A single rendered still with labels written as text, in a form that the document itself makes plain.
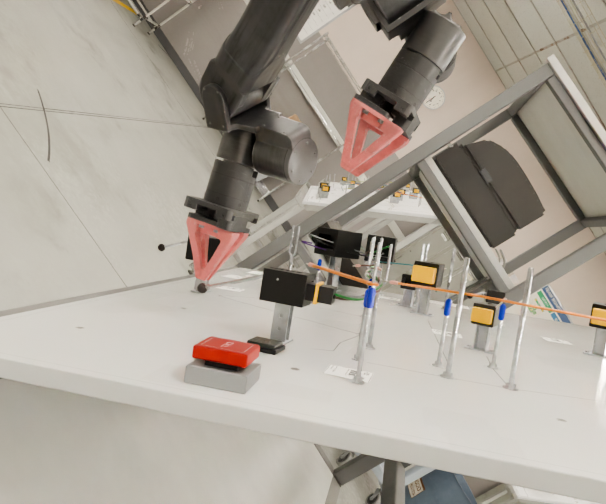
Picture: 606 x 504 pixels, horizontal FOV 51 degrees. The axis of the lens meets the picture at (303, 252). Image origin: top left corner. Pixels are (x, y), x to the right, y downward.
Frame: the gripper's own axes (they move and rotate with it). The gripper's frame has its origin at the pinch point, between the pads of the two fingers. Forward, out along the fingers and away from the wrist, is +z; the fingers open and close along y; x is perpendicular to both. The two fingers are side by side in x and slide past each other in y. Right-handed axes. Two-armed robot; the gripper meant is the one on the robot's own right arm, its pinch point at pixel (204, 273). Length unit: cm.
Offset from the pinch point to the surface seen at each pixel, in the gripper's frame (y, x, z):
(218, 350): -24.7, -13.6, 1.5
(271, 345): -7.3, -13.4, 3.8
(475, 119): 97, -20, -46
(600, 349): 45, -57, -4
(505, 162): 106, -31, -38
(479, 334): 25.5, -35.8, -1.3
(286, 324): -0.6, -12.7, 2.4
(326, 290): -0.9, -16.2, -3.3
